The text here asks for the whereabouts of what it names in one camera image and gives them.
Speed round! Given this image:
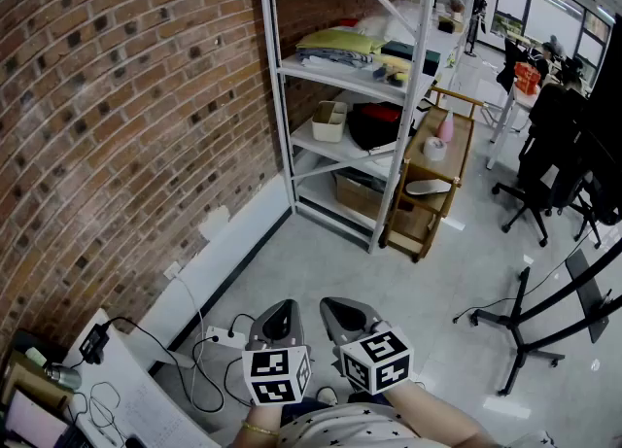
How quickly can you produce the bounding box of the black mesh office chair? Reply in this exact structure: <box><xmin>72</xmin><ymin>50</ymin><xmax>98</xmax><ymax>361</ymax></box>
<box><xmin>570</xmin><ymin>90</ymin><xmax>622</xmax><ymax>251</ymax></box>

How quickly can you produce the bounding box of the wooden cart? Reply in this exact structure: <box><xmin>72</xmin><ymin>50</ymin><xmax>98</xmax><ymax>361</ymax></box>
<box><xmin>378</xmin><ymin>86</ymin><xmax>487</xmax><ymax>263</ymax></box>

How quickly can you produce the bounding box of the metal bottle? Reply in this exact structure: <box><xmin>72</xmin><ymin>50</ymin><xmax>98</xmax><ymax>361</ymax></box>
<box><xmin>43</xmin><ymin>362</ymin><xmax>84</xmax><ymax>392</ymax></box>

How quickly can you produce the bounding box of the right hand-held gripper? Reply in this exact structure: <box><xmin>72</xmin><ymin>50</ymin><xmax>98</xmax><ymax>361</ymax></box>
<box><xmin>319</xmin><ymin>296</ymin><xmax>415</xmax><ymax>396</ymax></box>

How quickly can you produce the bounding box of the white tape roll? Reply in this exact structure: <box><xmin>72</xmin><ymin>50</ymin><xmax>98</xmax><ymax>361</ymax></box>
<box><xmin>422</xmin><ymin>136</ymin><xmax>449</xmax><ymax>162</ymax></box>

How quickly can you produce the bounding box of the laptop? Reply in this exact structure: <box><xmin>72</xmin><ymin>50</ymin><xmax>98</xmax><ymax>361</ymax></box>
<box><xmin>3</xmin><ymin>386</ymin><xmax>84</xmax><ymax>448</ymax></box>

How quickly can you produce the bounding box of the black adapter cable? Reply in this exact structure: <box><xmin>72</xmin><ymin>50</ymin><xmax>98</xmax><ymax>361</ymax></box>
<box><xmin>107</xmin><ymin>316</ymin><xmax>225</xmax><ymax>414</ymax></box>

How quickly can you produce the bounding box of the white power strip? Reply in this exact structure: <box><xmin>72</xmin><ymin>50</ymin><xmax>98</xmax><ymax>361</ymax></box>
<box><xmin>202</xmin><ymin>325</ymin><xmax>250</xmax><ymax>349</ymax></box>

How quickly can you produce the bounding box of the black monitor cable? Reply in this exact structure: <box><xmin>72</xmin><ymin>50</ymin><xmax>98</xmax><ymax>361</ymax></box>
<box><xmin>452</xmin><ymin>226</ymin><xmax>622</xmax><ymax>325</ymax></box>

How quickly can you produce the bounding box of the pink cone bottle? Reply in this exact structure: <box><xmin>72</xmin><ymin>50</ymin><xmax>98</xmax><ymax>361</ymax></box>
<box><xmin>435</xmin><ymin>108</ymin><xmax>457</xmax><ymax>144</ymax></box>

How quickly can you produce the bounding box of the beige organiser bin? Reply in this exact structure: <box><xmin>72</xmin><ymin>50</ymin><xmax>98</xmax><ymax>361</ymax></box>
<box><xmin>310</xmin><ymin>100</ymin><xmax>349</xmax><ymax>144</ymax></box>

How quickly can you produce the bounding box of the gold bracelet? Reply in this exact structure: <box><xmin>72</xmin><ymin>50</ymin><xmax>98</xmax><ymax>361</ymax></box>
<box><xmin>241</xmin><ymin>420</ymin><xmax>282</xmax><ymax>438</ymax></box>

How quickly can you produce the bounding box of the black wheeled TV stand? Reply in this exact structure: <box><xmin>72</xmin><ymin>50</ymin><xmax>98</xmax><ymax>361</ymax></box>
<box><xmin>468</xmin><ymin>236</ymin><xmax>622</xmax><ymax>397</ymax></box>

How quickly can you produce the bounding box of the black bag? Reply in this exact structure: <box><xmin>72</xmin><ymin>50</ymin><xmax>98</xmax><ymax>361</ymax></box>
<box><xmin>346</xmin><ymin>102</ymin><xmax>415</xmax><ymax>154</ymax></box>

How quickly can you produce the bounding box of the folded yellow-green cloth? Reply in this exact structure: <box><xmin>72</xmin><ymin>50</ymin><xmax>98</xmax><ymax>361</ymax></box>
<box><xmin>295</xmin><ymin>28</ymin><xmax>386</xmax><ymax>56</ymax></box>

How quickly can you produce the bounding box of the white oval tray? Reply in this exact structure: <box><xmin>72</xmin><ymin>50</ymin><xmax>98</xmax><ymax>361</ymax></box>
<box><xmin>404</xmin><ymin>179</ymin><xmax>454</xmax><ymax>197</ymax></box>

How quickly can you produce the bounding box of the white star-print shirt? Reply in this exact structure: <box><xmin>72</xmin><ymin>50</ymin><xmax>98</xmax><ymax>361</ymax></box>
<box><xmin>275</xmin><ymin>400</ymin><xmax>558</xmax><ymax>448</ymax></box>

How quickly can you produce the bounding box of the white office desk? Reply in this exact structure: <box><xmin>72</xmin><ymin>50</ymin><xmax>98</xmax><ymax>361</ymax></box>
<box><xmin>478</xmin><ymin>59</ymin><xmax>538</xmax><ymax>171</ymax></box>

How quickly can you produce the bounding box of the black power adapter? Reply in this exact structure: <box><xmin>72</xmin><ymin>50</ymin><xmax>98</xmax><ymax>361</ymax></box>
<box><xmin>78</xmin><ymin>321</ymin><xmax>112</xmax><ymax>365</ymax></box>

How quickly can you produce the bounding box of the person's right forearm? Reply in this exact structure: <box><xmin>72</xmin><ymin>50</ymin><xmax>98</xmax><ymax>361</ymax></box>
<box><xmin>383</xmin><ymin>379</ymin><xmax>495</xmax><ymax>448</ymax></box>

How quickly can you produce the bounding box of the window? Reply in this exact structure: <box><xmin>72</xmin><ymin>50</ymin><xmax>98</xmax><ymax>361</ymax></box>
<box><xmin>489</xmin><ymin>0</ymin><xmax>614</xmax><ymax>88</ymax></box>

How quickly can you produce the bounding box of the white cable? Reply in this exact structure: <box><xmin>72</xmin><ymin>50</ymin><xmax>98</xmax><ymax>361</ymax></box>
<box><xmin>172</xmin><ymin>274</ymin><xmax>208</xmax><ymax>401</ymax></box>

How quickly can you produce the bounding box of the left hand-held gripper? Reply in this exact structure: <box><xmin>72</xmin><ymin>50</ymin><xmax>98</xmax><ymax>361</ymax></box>
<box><xmin>241</xmin><ymin>298</ymin><xmax>313</xmax><ymax>407</ymax></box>

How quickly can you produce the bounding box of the large black office chair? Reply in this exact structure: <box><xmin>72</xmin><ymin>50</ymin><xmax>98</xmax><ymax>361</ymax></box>
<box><xmin>491</xmin><ymin>81</ymin><xmax>604</xmax><ymax>249</ymax></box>

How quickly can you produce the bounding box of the person's left forearm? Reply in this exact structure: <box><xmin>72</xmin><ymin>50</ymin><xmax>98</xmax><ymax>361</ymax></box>
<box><xmin>233</xmin><ymin>402</ymin><xmax>284</xmax><ymax>448</ymax></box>

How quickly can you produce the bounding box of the dark green box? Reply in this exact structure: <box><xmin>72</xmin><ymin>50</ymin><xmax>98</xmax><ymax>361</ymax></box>
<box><xmin>380</xmin><ymin>39</ymin><xmax>442</xmax><ymax>78</ymax></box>

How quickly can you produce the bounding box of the orange crate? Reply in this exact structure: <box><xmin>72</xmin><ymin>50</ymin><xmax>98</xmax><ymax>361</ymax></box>
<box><xmin>513</xmin><ymin>61</ymin><xmax>541</xmax><ymax>96</ymax></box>

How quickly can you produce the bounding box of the white work table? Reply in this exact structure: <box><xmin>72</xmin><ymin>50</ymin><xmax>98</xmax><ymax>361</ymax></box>
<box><xmin>61</xmin><ymin>308</ymin><xmax>223</xmax><ymax>448</ymax></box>

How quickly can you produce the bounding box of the red box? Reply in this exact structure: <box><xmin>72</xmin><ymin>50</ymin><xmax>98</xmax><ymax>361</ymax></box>
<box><xmin>361</xmin><ymin>103</ymin><xmax>403</xmax><ymax>123</ymax></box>

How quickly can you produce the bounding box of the brown cardboard box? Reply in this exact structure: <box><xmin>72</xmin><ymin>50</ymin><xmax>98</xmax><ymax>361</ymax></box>
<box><xmin>0</xmin><ymin>348</ymin><xmax>74</xmax><ymax>416</ymax></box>

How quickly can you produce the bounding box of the clear plastic bag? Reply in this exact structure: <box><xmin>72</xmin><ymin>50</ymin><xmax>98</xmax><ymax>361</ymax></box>
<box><xmin>357</xmin><ymin>0</ymin><xmax>425</xmax><ymax>45</ymax></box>

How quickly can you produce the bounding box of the folded grey cloth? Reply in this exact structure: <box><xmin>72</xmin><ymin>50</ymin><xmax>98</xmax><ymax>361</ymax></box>
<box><xmin>296</xmin><ymin>47</ymin><xmax>376</xmax><ymax>69</ymax></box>

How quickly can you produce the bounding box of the thin black looped cable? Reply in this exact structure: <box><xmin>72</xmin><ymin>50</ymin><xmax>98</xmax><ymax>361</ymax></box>
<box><xmin>73</xmin><ymin>380</ymin><xmax>123</xmax><ymax>448</ymax></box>

